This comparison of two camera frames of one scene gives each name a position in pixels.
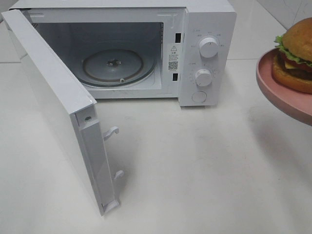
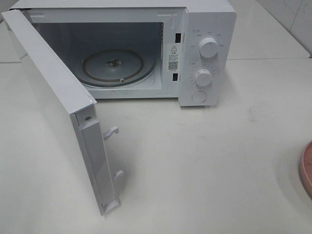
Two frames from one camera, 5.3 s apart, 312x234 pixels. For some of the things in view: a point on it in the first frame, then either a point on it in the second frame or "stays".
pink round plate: (297, 103) -> (305, 166)
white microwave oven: (146, 49) stays
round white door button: (199, 96) stays
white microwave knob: (203, 77) stays
